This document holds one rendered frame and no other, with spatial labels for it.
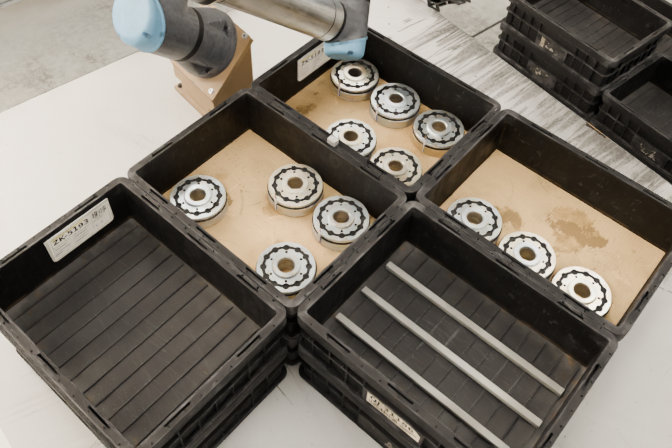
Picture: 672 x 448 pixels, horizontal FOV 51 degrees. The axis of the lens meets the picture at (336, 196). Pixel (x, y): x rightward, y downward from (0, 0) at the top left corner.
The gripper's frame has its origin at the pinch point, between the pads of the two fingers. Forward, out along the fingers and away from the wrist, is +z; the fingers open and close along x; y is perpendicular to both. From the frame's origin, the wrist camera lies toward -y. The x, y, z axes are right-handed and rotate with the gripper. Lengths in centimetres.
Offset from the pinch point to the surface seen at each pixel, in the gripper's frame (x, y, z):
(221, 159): -40, 33, -36
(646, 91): 18, 16, 98
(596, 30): 8, -5, 90
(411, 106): -11.2, 25.2, -10.1
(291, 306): -14, 60, -54
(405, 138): -12.4, 31.7, -12.2
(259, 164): -34, 34, -33
